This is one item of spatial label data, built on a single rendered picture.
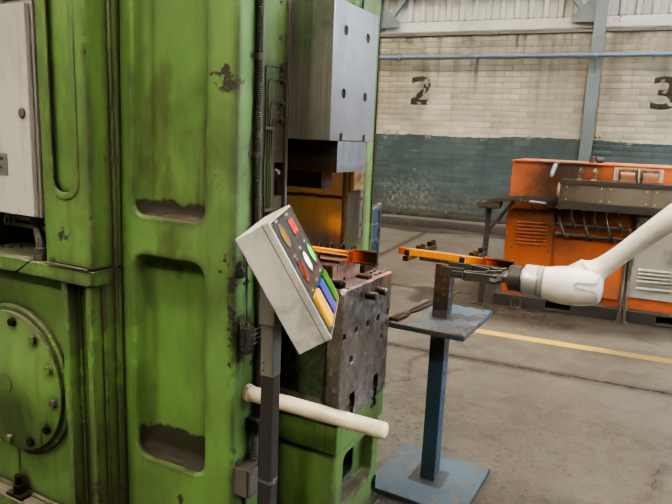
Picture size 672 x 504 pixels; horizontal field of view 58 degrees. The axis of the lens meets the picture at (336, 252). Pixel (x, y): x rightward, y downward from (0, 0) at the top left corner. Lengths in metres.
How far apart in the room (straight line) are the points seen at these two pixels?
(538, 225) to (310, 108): 3.75
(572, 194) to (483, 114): 4.52
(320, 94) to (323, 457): 1.15
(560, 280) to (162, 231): 1.13
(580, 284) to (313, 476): 1.05
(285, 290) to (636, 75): 8.42
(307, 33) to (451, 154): 7.81
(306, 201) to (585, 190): 3.23
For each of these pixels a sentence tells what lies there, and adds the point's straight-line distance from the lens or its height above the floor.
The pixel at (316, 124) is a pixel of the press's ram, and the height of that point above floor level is 1.41.
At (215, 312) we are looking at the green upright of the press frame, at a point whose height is 0.87.
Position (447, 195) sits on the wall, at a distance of 9.60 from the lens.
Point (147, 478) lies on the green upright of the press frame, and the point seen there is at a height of 0.26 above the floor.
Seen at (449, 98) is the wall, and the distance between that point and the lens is 9.61.
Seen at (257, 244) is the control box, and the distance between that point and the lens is 1.25.
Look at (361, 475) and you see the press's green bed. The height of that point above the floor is 0.16.
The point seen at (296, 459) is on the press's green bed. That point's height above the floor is 0.31.
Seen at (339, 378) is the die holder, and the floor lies 0.64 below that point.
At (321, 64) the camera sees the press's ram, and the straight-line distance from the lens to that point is 1.82.
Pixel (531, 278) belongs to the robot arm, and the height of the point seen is 1.01.
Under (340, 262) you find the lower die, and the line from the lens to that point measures 1.92.
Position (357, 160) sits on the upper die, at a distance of 1.96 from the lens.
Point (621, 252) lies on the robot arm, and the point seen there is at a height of 1.09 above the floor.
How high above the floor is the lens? 1.38
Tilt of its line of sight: 11 degrees down
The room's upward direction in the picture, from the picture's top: 2 degrees clockwise
